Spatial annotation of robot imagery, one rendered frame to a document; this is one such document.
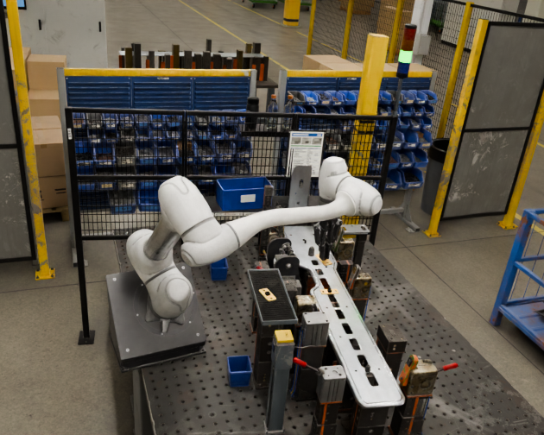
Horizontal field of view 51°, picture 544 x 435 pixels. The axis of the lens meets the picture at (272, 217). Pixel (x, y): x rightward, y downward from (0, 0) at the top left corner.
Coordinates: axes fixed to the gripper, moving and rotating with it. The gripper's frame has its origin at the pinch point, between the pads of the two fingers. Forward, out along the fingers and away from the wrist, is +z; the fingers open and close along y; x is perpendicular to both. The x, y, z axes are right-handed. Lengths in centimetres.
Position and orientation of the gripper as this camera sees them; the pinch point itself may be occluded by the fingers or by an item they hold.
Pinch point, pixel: (325, 250)
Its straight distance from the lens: 233.8
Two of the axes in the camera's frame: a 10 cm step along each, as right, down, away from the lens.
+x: -4.2, -4.7, 7.8
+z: -0.4, 8.6, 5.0
